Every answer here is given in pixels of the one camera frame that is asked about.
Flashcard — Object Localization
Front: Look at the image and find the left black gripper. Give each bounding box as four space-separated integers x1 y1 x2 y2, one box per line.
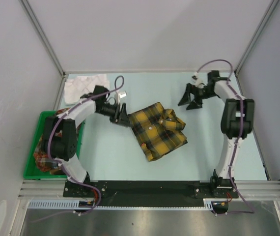
97 102 133 128

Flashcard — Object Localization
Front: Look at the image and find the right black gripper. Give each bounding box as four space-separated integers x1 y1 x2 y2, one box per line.
178 83 218 111

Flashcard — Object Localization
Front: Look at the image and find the yellow plaid long sleeve shirt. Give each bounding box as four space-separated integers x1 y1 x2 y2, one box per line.
128 102 188 162

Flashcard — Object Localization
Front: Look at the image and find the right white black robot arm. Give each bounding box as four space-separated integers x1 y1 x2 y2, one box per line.
178 71 255 198

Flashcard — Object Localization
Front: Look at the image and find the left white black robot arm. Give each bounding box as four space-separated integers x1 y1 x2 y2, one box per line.
41 86 130 197

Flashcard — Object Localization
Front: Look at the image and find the white folded shirt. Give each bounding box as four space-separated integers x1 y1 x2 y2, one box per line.
64 74 110 105

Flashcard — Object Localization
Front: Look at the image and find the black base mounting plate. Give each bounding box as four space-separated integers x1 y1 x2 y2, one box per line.
63 180 239 207

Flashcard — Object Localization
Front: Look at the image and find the red plaid crumpled shirt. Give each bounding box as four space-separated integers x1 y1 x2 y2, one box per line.
33 109 67 176

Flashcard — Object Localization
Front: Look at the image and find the green plastic bin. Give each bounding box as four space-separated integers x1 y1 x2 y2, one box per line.
23 112 86 181

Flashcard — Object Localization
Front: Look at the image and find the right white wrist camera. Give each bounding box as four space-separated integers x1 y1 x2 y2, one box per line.
192 72 205 89

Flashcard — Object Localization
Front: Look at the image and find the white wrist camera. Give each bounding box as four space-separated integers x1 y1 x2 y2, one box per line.
115 91 127 104
192 72 205 89

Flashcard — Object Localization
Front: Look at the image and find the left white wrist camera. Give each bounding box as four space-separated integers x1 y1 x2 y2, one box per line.
115 91 127 104

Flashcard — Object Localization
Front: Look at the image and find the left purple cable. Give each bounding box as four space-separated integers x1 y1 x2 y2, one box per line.
30 75 125 223

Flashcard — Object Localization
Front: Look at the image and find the purple cable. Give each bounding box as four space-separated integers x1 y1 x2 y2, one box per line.
196 59 255 216
30 75 125 223

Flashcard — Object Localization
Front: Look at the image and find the aluminium front frame rail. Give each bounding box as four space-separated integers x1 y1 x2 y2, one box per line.
18 179 280 201

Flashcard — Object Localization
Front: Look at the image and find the white slotted cable duct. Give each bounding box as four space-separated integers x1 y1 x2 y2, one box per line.
28 199 213 211

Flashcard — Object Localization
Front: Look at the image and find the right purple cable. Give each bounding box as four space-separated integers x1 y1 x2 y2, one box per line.
196 59 255 216

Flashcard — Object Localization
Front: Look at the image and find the right aluminium corner post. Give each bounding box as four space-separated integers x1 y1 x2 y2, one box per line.
234 0 280 76

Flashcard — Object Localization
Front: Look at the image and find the aluminium corner post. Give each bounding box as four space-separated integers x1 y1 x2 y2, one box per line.
234 0 280 76
19 0 65 78

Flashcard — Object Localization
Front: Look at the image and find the left aluminium corner post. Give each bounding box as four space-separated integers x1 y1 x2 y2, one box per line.
19 0 65 78

